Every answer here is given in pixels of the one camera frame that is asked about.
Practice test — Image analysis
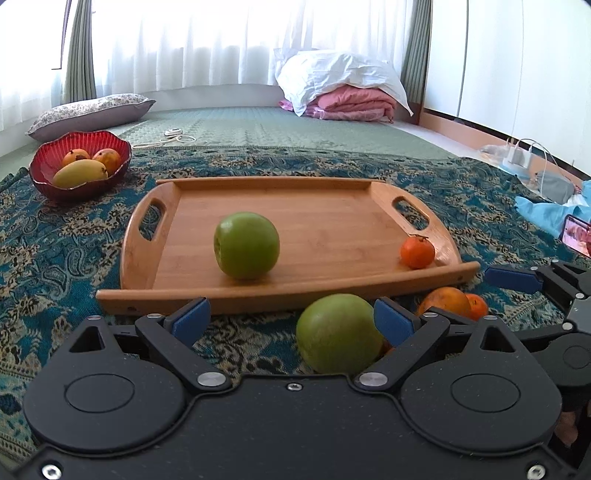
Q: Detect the grey pouch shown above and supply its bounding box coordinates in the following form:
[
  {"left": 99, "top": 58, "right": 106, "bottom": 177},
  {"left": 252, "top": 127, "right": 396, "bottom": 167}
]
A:
[{"left": 533, "top": 171, "right": 575, "bottom": 204}]

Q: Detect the small mandarin with stem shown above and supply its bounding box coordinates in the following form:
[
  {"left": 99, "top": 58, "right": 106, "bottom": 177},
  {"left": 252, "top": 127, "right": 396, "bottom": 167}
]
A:
[{"left": 400, "top": 234, "right": 436, "bottom": 270}]

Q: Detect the white wardrobe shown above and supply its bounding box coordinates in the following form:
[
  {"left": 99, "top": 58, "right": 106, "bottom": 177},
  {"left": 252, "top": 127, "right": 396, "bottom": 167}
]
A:
[{"left": 422, "top": 0, "right": 591, "bottom": 178}]

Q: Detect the wooden tray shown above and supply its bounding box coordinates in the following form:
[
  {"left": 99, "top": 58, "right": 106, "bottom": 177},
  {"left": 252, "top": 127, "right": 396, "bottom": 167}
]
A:
[{"left": 96, "top": 176, "right": 481, "bottom": 317}]

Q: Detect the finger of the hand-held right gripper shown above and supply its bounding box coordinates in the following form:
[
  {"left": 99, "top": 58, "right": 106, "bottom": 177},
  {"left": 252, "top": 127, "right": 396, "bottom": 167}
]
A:
[
  {"left": 510, "top": 319, "right": 583, "bottom": 352},
  {"left": 485, "top": 260, "right": 591, "bottom": 324}
]

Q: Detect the blue patterned blanket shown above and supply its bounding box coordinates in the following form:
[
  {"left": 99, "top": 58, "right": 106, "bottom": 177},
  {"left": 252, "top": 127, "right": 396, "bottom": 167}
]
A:
[{"left": 0, "top": 145, "right": 591, "bottom": 464}]

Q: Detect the white sheer curtain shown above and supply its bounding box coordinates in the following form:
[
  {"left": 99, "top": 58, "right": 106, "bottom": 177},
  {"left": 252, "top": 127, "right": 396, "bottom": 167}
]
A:
[{"left": 0, "top": 0, "right": 416, "bottom": 132}]

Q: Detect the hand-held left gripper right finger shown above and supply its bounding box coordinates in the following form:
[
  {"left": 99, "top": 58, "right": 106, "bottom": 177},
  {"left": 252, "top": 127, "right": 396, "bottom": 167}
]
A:
[{"left": 353, "top": 296, "right": 525, "bottom": 393}]

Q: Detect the green apple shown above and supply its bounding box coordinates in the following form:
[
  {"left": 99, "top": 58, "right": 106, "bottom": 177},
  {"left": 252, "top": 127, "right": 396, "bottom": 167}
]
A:
[
  {"left": 213, "top": 212, "right": 280, "bottom": 280},
  {"left": 296, "top": 294, "right": 384, "bottom": 374}
]

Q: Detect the floral pillow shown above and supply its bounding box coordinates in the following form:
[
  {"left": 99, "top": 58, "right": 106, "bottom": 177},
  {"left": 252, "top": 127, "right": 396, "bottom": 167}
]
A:
[{"left": 25, "top": 93, "right": 157, "bottom": 141}]

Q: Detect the large orange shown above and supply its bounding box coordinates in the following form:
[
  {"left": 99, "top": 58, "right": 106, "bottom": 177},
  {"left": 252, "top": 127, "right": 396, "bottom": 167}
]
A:
[{"left": 417, "top": 287, "right": 472, "bottom": 319}]

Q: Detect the light blue cloth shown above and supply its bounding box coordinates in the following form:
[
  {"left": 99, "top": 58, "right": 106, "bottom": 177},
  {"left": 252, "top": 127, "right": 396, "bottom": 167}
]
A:
[{"left": 515, "top": 180, "right": 591, "bottom": 241}]

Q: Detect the folded pink blanket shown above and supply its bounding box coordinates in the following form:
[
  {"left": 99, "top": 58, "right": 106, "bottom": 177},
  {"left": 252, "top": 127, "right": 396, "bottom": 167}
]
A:
[{"left": 279, "top": 86, "right": 398, "bottom": 123}]

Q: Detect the smartphone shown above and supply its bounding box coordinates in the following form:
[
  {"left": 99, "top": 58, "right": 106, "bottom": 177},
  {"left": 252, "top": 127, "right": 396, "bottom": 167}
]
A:
[{"left": 558, "top": 215, "right": 591, "bottom": 258}]

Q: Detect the green floor mat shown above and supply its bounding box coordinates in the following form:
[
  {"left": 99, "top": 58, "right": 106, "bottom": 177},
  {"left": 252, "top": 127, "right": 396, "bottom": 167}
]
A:
[{"left": 117, "top": 107, "right": 462, "bottom": 160}]

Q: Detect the clear plastic bag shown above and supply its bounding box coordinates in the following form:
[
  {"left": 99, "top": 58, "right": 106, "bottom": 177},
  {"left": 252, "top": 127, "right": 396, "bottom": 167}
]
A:
[{"left": 480, "top": 143, "right": 513, "bottom": 164}]

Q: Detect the green curtain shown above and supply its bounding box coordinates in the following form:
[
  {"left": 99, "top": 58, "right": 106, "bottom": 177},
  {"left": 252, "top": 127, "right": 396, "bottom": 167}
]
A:
[
  {"left": 62, "top": 0, "right": 98, "bottom": 104},
  {"left": 401, "top": 0, "right": 432, "bottom": 104}
]

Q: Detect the white cable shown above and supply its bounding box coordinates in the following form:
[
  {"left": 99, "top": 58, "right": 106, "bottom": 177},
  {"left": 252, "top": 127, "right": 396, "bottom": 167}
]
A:
[{"left": 134, "top": 129, "right": 195, "bottom": 149}]

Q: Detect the yellow mango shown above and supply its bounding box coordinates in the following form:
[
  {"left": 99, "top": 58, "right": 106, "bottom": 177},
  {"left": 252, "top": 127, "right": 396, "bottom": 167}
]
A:
[{"left": 52, "top": 159, "right": 109, "bottom": 189}]

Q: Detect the white quilt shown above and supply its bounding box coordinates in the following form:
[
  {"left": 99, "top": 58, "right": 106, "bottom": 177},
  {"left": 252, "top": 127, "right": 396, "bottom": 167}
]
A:
[{"left": 276, "top": 50, "right": 414, "bottom": 117}]

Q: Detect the red ribbed bowl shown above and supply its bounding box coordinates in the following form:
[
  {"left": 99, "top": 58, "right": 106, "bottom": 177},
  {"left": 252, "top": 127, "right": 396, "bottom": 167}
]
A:
[{"left": 29, "top": 130, "right": 133, "bottom": 201}]

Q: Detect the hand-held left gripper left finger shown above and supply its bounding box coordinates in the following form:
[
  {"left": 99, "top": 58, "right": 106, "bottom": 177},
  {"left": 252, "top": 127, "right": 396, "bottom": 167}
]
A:
[{"left": 69, "top": 296, "right": 232, "bottom": 394}]

